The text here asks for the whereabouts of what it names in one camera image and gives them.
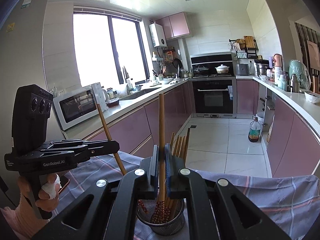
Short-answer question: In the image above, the black wall spice rack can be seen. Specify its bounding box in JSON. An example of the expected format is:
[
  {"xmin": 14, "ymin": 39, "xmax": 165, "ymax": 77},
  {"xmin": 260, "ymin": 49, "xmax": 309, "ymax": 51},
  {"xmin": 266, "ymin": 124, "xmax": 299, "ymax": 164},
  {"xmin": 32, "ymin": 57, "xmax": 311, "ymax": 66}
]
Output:
[{"xmin": 228, "ymin": 36, "xmax": 259, "ymax": 59}]

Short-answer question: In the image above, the kitchen window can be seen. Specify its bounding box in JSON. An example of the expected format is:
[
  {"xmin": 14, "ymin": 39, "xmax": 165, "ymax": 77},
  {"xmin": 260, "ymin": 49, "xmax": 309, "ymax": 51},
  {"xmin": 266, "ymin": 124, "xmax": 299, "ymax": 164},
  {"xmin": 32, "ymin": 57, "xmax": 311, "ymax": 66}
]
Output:
[{"xmin": 73, "ymin": 11, "xmax": 150, "ymax": 88}]

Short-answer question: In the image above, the black mesh utensil cup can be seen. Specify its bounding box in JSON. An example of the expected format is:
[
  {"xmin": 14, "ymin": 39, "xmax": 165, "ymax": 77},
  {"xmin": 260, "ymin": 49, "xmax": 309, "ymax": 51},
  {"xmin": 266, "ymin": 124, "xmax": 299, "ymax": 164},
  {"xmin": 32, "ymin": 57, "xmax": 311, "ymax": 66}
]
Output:
[{"xmin": 136, "ymin": 199, "xmax": 185, "ymax": 236}]

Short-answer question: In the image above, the pink sleeve left forearm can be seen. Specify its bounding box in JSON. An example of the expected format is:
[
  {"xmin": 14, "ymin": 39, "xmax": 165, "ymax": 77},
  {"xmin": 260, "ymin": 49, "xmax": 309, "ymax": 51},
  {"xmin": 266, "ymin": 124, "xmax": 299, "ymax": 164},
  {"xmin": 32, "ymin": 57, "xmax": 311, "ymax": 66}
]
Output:
[{"xmin": 1, "ymin": 196, "xmax": 50, "ymax": 239}]

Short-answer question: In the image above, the black tracking camera left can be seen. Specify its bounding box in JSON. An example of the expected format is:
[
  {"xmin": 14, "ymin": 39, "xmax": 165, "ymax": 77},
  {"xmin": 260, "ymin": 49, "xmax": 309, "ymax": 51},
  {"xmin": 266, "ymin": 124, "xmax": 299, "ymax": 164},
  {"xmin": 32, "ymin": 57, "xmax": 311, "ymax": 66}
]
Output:
[{"xmin": 11, "ymin": 84, "xmax": 53, "ymax": 157}]

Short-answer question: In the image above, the pink upper cabinet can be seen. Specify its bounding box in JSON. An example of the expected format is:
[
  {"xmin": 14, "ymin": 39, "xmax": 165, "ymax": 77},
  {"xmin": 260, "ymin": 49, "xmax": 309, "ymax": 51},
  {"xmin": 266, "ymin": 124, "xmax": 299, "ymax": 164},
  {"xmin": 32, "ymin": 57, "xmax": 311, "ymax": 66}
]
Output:
[{"xmin": 156, "ymin": 12, "xmax": 190, "ymax": 40}]

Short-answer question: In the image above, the black smartphone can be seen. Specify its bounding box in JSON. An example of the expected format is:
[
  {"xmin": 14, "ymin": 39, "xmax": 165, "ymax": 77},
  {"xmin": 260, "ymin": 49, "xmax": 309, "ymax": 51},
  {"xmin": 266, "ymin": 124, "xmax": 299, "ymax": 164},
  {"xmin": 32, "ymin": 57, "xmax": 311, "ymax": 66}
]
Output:
[{"xmin": 59, "ymin": 175, "xmax": 70, "ymax": 194}]

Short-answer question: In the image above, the white water heater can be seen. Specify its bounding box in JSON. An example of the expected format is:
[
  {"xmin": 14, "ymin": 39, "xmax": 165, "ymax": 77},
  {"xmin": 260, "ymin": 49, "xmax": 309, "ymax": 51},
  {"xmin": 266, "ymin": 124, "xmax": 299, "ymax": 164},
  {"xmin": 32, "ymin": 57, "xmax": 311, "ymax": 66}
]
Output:
[{"xmin": 149, "ymin": 23, "xmax": 167, "ymax": 48}]

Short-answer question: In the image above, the wooden chopstick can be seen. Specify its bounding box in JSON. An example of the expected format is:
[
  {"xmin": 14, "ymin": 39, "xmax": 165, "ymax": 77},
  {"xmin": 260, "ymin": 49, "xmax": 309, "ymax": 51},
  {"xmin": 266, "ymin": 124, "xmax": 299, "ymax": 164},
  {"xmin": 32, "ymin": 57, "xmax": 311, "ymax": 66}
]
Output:
[
  {"xmin": 159, "ymin": 93, "xmax": 165, "ymax": 204},
  {"xmin": 96, "ymin": 103, "xmax": 127, "ymax": 175},
  {"xmin": 176, "ymin": 137, "xmax": 183, "ymax": 157},
  {"xmin": 183, "ymin": 128, "xmax": 190, "ymax": 164},
  {"xmin": 170, "ymin": 132, "xmax": 175, "ymax": 151},
  {"xmin": 172, "ymin": 136, "xmax": 180, "ymax": 156},
  {"xmin": 179, "ymin": 136, "xmax": 187, "ymax": 159}
]

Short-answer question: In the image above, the white ceramic pot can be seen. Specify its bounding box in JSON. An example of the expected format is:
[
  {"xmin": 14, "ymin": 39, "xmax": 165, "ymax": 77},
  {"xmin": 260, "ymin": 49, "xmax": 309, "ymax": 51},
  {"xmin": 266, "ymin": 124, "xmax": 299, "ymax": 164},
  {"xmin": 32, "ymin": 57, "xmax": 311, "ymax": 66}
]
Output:
[{"xmin": 215, "ymin": 64, "xmax": 229, "ymax": 74}]

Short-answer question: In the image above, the black lidded wok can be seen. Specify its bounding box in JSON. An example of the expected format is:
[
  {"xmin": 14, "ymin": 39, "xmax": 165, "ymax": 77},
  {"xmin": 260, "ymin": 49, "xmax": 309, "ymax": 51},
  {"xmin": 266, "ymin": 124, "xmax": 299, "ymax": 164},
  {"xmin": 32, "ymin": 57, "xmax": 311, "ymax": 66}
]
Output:
[{"xmin": 193, "ymin": 64, "xmax": 209, "ymax": 76}]

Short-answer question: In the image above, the grey plaid tablecloth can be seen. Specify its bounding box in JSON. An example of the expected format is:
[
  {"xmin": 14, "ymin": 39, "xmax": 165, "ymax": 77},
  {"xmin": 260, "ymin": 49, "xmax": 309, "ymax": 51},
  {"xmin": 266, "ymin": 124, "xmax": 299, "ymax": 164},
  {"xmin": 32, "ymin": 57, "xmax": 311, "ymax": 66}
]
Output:
[{"xmin": 53, "ymin": 155, "xmax": 319, "ymax": 239}]

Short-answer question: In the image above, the pink thermos jug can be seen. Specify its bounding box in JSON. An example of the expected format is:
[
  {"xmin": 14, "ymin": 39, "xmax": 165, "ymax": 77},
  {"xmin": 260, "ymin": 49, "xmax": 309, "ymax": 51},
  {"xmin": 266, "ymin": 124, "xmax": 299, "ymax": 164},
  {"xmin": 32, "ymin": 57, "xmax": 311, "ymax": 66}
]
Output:
[{"xmin": 273, "ymin": 53, "xmax": 283, "ymax": 77}]

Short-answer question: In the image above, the white microwave oven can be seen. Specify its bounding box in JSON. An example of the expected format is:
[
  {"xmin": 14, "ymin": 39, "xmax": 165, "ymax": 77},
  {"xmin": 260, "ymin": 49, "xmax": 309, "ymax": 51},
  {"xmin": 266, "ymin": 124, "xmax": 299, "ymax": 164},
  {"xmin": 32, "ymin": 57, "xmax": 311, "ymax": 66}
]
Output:
[{"xmin": 53, "ymin": 82, "xmax": 107, "ymax": 131}]

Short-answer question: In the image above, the oil bottle on floor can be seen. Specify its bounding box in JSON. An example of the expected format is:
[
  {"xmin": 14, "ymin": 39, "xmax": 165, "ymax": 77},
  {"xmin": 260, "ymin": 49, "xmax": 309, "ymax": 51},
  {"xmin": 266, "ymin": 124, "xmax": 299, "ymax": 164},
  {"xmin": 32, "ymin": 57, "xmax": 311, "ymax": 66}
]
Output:
[{"xmin": 248, "ymin": 116, "xmax": 261, "ymax": 142}]

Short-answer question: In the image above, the person left hand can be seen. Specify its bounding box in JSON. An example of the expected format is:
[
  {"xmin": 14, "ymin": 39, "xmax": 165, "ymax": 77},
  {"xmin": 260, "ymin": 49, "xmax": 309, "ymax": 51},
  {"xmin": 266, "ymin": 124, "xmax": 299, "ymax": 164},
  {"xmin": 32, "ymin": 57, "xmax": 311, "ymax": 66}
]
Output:
[{"xmin": 17, "ymin": 173, "xmax": 60, "ymax": 212}]

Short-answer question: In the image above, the black built-in oven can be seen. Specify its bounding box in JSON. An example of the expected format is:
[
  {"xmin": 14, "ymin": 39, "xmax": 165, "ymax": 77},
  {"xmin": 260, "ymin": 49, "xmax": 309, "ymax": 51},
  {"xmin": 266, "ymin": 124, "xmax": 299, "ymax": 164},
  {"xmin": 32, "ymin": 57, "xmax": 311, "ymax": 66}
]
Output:
[{"xmin": 190, "ymin": 52, "xmax": 237, "ymax": 118}]

